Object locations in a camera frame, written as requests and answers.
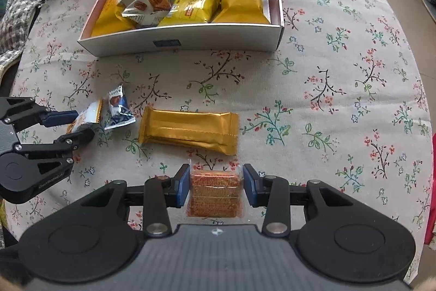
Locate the orange silver snack packet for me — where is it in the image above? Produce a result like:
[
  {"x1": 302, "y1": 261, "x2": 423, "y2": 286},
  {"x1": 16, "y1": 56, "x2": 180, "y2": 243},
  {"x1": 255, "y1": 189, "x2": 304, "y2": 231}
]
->
[{"x1": 66, "y1": 99, "x2": 103, "y2": 134}]

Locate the clear brown biscuit pack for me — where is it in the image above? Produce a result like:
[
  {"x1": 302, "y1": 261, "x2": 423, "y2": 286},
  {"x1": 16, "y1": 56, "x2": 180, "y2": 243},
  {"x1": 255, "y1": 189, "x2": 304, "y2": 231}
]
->
[{"x1": 186, "y1": 164, "x2": 244, "y2": 219}]

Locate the blue white candy packet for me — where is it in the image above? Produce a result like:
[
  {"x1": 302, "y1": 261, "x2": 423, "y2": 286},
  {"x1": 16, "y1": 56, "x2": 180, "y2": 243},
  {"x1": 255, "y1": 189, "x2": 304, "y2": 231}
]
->
[{"x1": 104, "y1": 85, "x2": 136, "y2": 130}]

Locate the long gold foil snack bar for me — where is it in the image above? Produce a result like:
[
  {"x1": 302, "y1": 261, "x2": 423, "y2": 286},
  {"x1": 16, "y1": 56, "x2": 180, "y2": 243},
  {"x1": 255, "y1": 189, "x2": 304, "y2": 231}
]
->
[{"x1": 138, "y1": 107, "x2": 239, "y2": 156}]

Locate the orange-yellow snack pack left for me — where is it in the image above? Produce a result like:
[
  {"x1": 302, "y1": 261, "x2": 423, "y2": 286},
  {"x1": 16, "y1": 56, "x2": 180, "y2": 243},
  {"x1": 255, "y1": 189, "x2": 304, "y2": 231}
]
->
[{"x1": 91, "y1": 0, "x2": 136, "y2": 37}]

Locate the floral tablecloth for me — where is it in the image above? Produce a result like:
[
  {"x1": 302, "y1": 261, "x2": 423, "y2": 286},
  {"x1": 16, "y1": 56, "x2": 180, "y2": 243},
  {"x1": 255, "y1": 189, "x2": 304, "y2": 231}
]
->
[{"x1": 1, "y1": 0, "x2": 433, "y2": 246}]

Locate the white nut snack packet front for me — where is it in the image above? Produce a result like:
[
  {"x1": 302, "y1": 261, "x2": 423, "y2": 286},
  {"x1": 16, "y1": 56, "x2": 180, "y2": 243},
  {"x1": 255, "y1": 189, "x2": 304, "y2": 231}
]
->
[{"x1": 120, "y1": 0, "x2": 171, "y2": 27}]

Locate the yellow snack pack middle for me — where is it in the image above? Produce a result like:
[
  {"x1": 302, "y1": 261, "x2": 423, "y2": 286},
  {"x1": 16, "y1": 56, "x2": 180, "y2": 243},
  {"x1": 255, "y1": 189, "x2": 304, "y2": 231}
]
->
[{"x1": 158, "y1": 0, "x2": 221, "y2": 26}]

